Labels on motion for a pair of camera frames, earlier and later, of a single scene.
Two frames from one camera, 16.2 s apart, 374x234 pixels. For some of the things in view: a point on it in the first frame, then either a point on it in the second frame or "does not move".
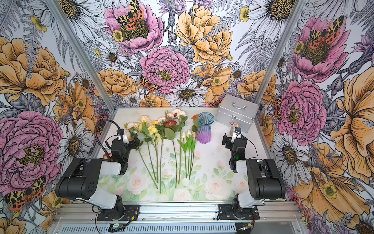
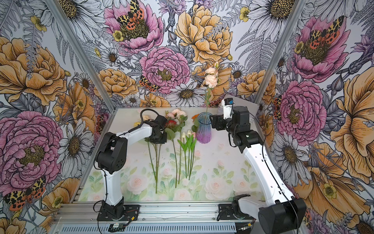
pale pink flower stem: x=130 y=126 → x=211 y=81
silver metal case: x=233 y=110 does not move
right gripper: x=228 y=141 → x=217 y=120
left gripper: x=133 y=146 → x=163 y=139
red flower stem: x=170 y=132 does not move
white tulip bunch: x=188 y=145 does not move
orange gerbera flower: x=196 y=122 does not move
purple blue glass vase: x=204 y=130 does not move
